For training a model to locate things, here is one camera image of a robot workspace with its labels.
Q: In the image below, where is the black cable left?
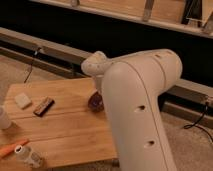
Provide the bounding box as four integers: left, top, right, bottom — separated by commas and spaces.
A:
23, 46, 43, 84

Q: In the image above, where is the black cable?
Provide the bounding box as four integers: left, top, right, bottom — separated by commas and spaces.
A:
23, 46, 43, 84
183, 101, 213, 144

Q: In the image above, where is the grey metal rail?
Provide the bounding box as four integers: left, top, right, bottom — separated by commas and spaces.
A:
0, 27, 213, 129

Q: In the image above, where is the orange carrot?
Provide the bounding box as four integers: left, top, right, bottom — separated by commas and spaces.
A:
0, 139, 29, 158

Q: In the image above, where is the white sponge block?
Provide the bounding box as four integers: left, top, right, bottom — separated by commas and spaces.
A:
14, 93, 32, 109

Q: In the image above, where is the white plastic cup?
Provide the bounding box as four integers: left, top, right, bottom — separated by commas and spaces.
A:
0, 106, 12, 129

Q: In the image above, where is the dark chocolate bar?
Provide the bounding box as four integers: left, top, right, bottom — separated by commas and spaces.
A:
33, 97, 54, 117

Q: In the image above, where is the dark purple ceramic bowl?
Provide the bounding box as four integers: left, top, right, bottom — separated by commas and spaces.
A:
88, 92, 104, 112

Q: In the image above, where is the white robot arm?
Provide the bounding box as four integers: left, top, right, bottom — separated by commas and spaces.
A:
81, 49, 182, 171

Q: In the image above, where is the clear plastic bottle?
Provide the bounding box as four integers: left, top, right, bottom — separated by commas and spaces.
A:
14, 145, 43, 169

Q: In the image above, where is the black cable right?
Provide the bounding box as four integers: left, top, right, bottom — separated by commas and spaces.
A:
183, 101, 213, 144

